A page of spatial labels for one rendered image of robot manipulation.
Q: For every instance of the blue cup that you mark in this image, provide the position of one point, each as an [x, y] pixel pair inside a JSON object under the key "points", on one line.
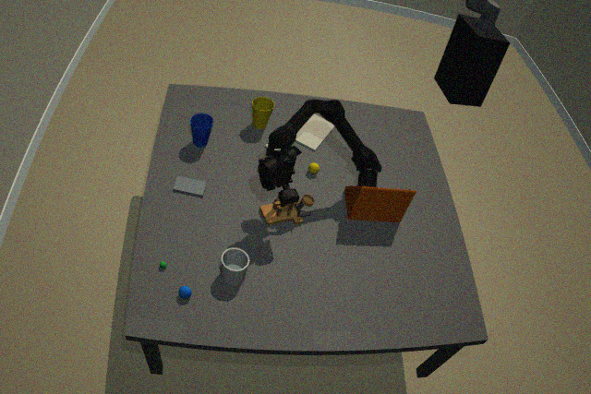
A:
{"points": [[201, 125]]}

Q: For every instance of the cream flat square tile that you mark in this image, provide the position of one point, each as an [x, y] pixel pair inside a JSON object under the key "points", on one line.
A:
{"points": [[313, 132]]}

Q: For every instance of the small wooden catapult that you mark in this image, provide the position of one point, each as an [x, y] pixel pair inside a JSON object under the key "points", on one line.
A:
{"points": [[273, 213]]}

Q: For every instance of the yellow ball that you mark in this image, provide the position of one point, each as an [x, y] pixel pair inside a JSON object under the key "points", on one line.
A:
{"points": [[313, 168]]}

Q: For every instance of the blue ball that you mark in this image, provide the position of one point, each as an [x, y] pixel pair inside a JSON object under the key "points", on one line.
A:
{"points": [[184, 292]]}

